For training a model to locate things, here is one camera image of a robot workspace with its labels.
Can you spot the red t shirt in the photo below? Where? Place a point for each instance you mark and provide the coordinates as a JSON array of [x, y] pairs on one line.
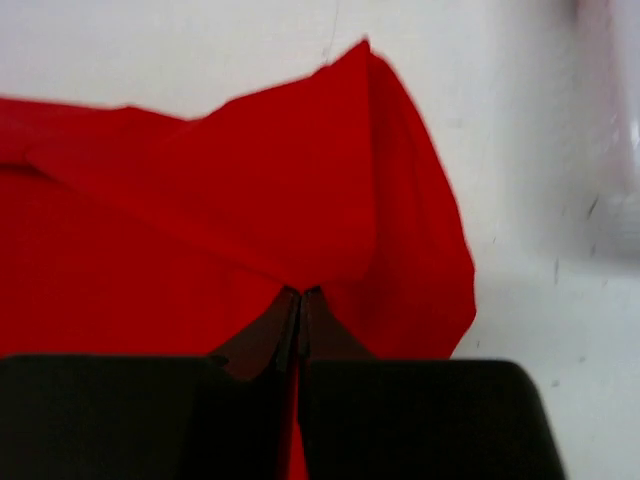
[[130, 232]]

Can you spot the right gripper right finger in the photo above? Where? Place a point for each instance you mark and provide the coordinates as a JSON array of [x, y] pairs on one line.
[[362, 417]]

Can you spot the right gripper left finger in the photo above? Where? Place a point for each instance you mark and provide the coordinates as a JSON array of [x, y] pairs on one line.
[[222, 415]]

